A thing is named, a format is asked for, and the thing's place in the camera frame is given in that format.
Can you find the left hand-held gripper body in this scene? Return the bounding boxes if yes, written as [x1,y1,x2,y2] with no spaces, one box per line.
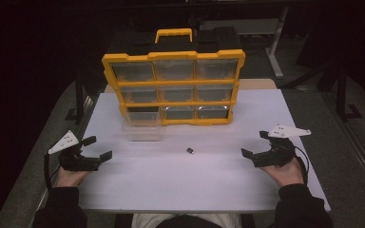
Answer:
[48,129,103,172]

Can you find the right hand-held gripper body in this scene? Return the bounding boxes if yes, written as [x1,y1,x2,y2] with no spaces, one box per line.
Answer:
[252,123,312,168]

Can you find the clear plastic drawer bin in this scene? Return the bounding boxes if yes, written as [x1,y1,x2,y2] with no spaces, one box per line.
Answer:
[121,106,163,143]

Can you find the yellow black drawer organizer cabinet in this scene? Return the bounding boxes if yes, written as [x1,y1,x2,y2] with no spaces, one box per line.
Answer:
[101,28,246,127]

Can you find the person's left hand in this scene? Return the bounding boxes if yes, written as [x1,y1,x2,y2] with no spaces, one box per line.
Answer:
[55,165,90,189]

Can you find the person's right hand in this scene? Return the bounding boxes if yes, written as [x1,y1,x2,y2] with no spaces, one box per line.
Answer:
[260,157,305,189]

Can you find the black metal stand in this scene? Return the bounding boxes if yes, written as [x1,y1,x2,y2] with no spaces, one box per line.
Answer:
[335,61,363,123]
[64,71,93,122]

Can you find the grid of clear plastic drawers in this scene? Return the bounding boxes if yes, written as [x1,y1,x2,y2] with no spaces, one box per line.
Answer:
[111,59,238,121]

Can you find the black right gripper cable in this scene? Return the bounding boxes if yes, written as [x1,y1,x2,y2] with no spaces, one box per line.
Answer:
[292,144,311,186]

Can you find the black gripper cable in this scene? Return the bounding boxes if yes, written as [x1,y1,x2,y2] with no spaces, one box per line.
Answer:
[292,144,311,186]
[43,152,62,192]

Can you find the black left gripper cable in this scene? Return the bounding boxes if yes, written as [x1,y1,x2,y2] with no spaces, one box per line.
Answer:
[43,152,62,192]

